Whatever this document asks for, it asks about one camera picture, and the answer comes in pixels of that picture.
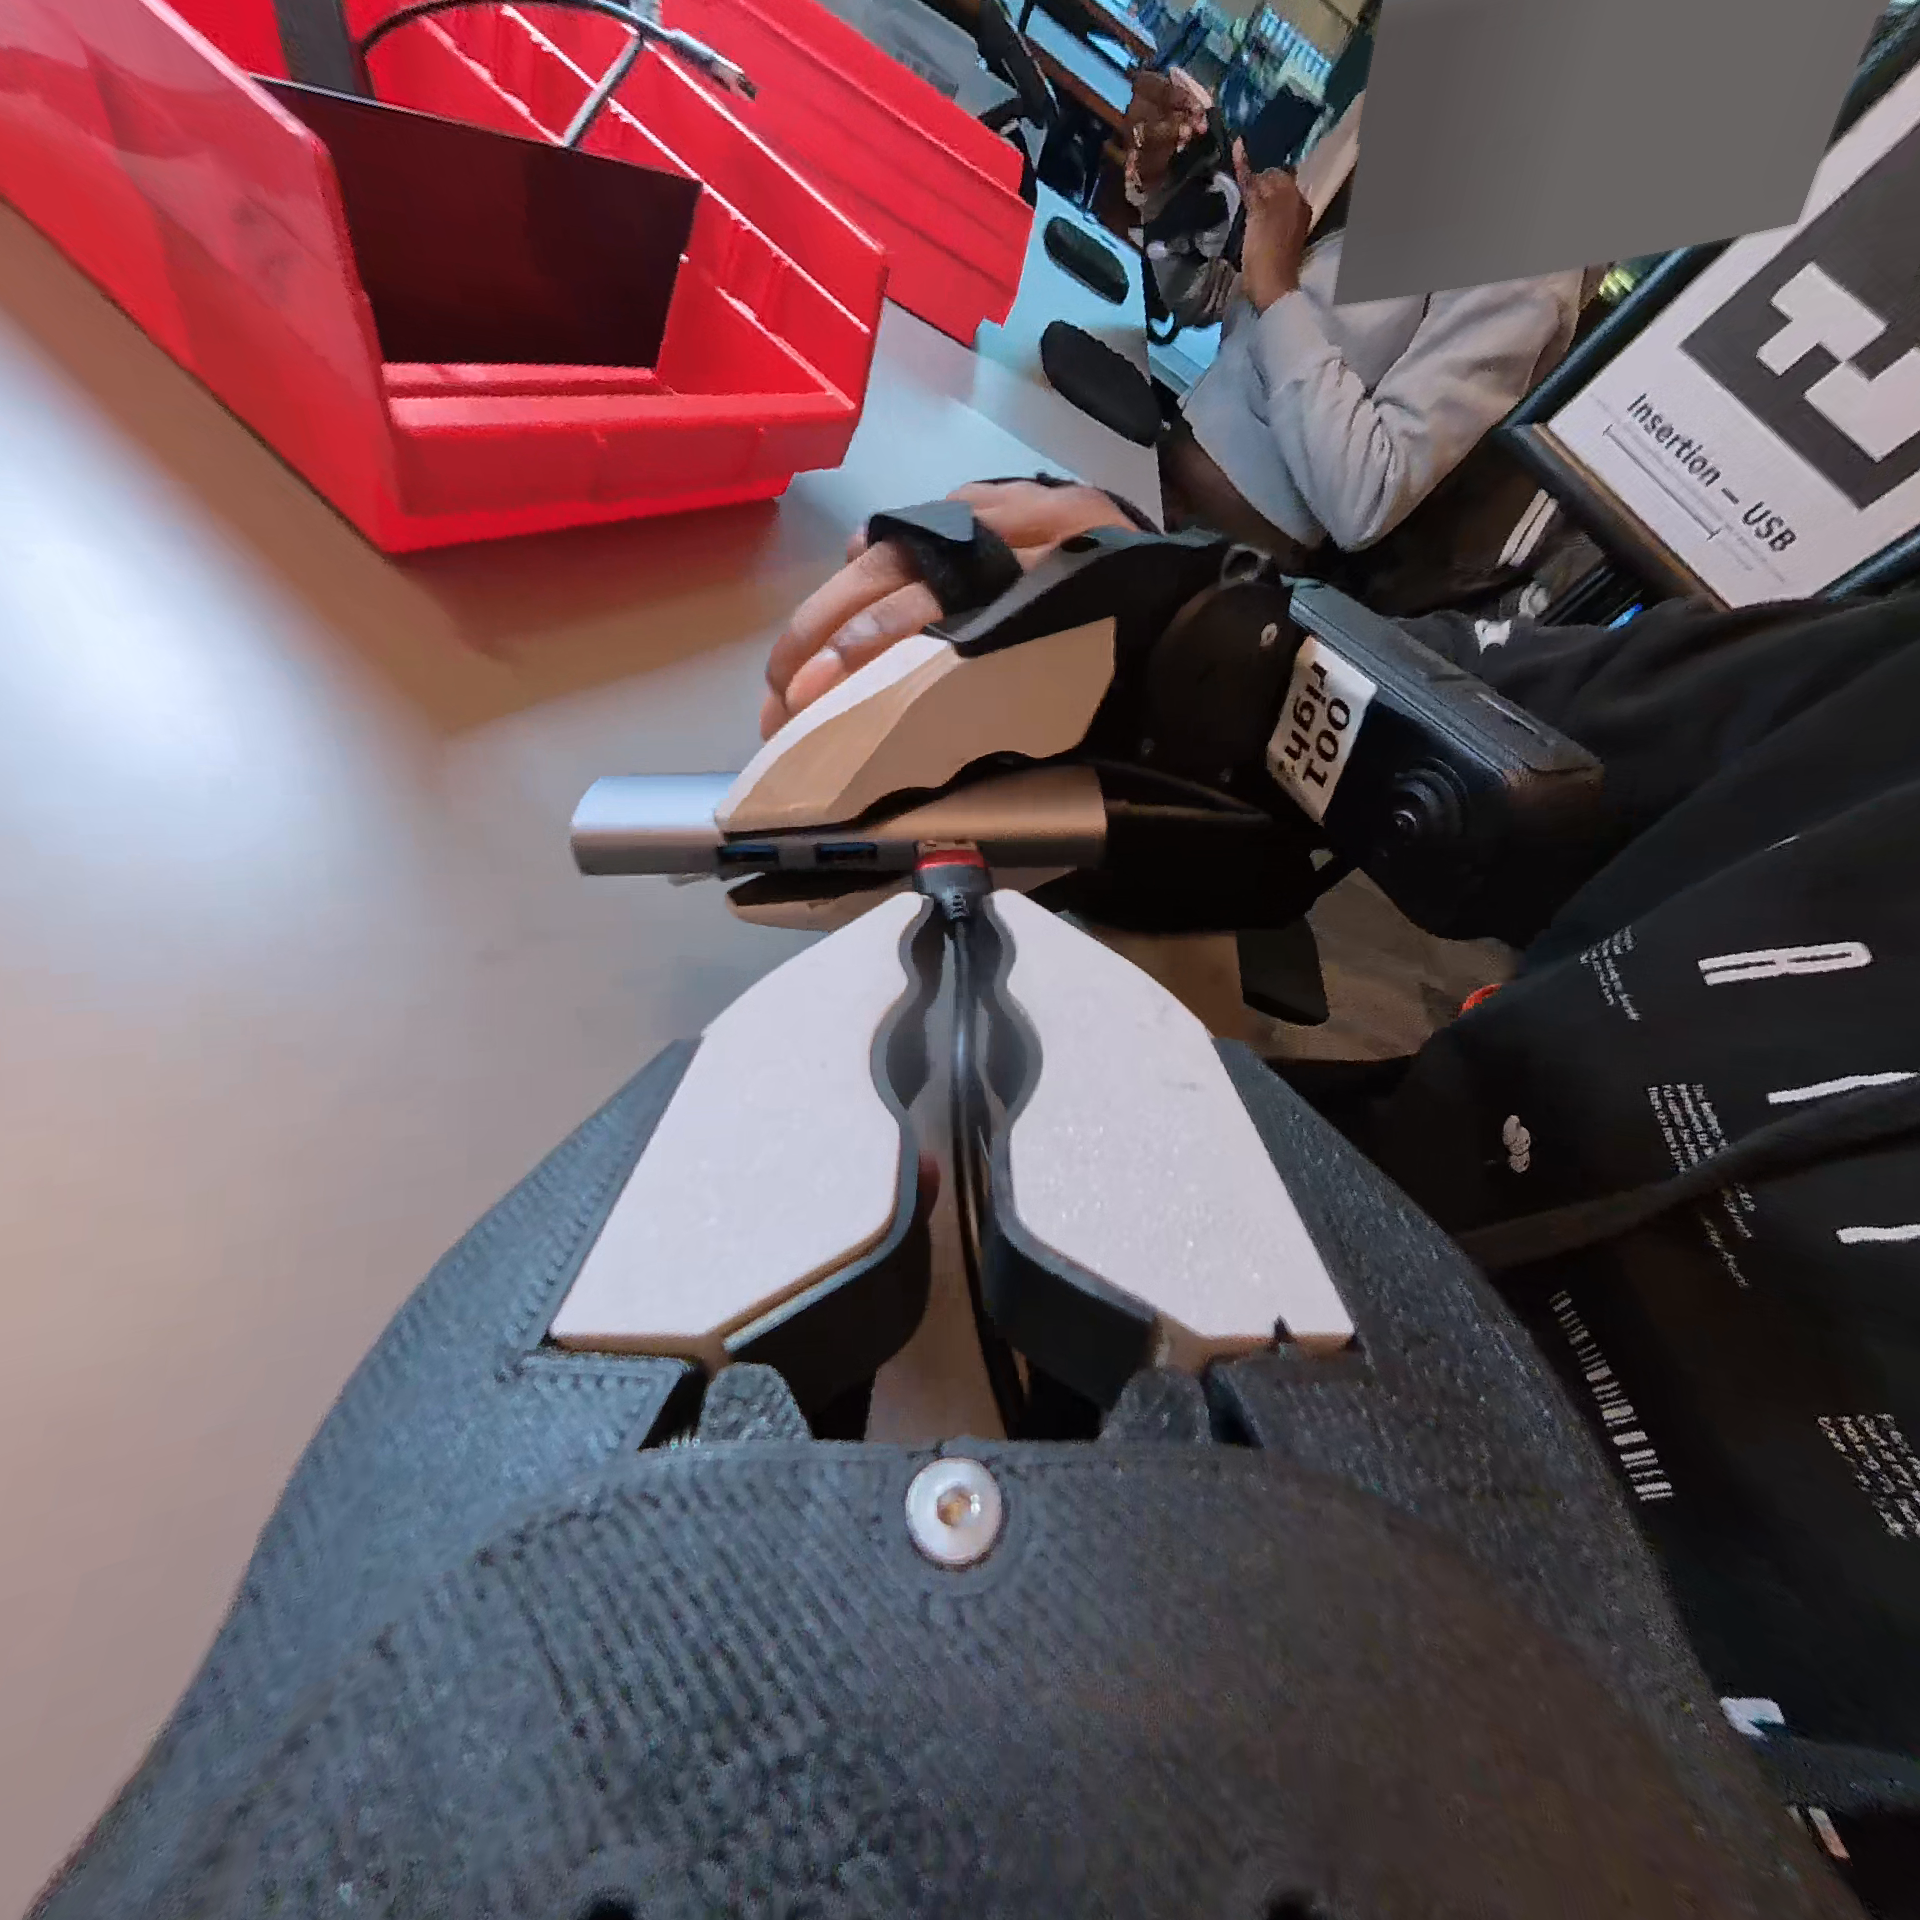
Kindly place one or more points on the white printed sign board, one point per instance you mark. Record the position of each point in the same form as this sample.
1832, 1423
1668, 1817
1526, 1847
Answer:
1724, 435

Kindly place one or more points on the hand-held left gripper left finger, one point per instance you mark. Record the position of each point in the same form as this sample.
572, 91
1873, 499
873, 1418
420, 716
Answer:
751, 1171

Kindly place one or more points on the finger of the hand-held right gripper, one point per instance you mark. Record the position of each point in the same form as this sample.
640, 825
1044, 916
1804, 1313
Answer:
901, 721
796, 905

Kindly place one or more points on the person's black printed hoodie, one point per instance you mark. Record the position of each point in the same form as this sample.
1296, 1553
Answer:
1724, 1142

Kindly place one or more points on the black textured wrist pad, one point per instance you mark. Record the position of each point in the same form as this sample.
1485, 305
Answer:
1102, 383
1088, 259

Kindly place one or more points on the black bin divider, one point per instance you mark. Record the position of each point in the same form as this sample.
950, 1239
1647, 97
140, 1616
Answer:
495, 255

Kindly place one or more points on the person's right hand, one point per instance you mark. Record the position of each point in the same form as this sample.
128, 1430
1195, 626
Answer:
855, 628

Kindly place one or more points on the grey slim usb hub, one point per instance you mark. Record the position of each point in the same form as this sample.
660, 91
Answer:
629, 825

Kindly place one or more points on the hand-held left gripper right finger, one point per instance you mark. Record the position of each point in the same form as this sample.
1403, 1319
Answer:
1156, 1171

